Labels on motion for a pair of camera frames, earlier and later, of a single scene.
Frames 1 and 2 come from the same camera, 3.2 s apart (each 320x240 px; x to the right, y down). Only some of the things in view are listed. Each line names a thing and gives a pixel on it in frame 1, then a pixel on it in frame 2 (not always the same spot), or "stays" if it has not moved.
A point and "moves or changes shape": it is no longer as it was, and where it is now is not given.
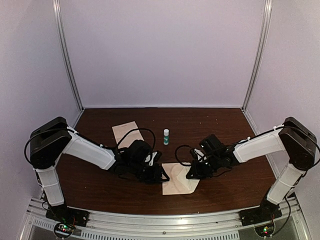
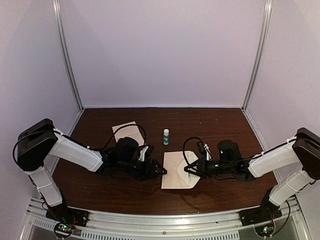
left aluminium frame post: (57, 7) stays
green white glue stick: (166, 136) stays
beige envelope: (178, 183) moves or changes shape
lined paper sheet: (119, 131) stays
